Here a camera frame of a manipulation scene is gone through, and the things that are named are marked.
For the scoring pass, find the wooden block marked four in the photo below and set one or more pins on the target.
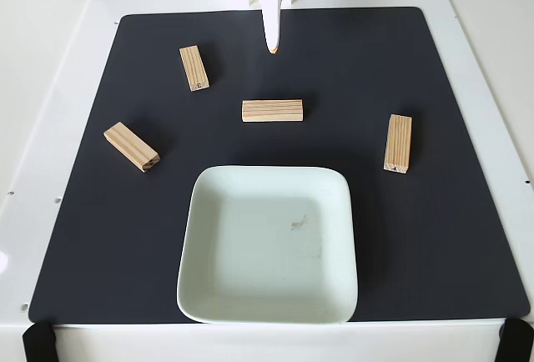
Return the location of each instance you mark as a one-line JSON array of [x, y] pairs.
[[397, 143]]

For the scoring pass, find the pale green square plate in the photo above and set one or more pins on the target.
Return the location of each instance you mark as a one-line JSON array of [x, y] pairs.
[[267, 253]]

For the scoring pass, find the light wooden block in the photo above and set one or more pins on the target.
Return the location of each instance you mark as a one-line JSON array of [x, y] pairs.
[[271, 111], [131, 147], [194, 68]]

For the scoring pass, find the black rubber mat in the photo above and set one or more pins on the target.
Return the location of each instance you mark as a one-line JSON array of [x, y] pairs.
[[125, 232]]

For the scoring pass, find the black corner bracket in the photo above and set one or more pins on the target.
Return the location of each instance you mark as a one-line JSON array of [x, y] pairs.
[[38, 343], [517, 341]]

